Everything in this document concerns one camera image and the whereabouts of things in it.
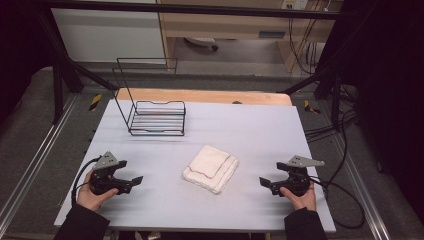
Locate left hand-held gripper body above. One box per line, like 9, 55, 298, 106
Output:
89, 151, 123, 196

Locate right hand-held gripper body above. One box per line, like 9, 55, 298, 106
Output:
283, 154, 326, 198

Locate black wire rack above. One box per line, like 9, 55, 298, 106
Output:
112, 57, 187, 137

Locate white towel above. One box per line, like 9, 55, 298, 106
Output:
182, 144, 240, 195

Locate person's right hand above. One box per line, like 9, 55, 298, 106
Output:
279, 181, 318, 212

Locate person's left hand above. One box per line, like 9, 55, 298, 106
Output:
76, 170, 120, 212

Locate yellow black striped tape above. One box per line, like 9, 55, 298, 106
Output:
303, 99, 322, 115
88, 93, 104, 113

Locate wooden table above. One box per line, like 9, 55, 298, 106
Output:
114, 87, 294, 107

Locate white cabinet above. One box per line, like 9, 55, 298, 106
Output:
51, 0, 168, 64

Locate black curtain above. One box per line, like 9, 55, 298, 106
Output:
0, 0, 58, 118
319, 0, 424, 218

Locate office chair base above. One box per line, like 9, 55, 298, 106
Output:
184, 36, 220, 53

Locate light wooden desk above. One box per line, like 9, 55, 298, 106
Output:
156, 0, 344, 73

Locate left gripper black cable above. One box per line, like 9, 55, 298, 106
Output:
70, 155, 103, 208

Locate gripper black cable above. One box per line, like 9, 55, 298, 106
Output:
70, 155, 103, 208
309, 175, 366, 230

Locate bundle of black floor cables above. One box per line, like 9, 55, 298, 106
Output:
304, 108, 358, 143

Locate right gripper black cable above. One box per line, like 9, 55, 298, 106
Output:
309, 175, 366, 230

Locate aluminium floor rail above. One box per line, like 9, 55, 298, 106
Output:
328, 131, 392, 240
0, 94, 80, 229

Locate hanging cables under desk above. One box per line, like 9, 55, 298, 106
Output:
287, 15, 322, 76

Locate white wall socket strip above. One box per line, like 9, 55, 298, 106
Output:
281, 0, 309, 11

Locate black metal frame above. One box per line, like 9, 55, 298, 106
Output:
33, 0, 349, 126

